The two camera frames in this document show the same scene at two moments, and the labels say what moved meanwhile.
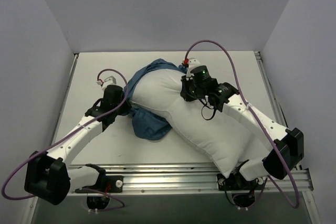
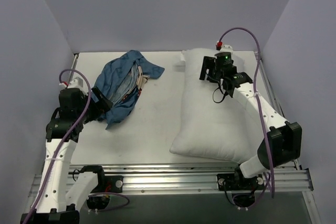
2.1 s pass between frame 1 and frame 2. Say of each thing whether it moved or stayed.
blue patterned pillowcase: moved
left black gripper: moved
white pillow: moved
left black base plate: stayed
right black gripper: moved
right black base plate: stayed
